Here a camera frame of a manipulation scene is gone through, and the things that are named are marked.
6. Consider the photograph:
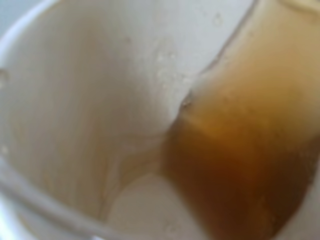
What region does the blue sleeved glass cup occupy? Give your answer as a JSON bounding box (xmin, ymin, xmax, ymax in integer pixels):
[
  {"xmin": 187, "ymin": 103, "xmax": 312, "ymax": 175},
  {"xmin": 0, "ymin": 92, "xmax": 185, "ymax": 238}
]
[{"xmin": 0, "ymin": 0, "xmax": 320, "ymax": 240}]

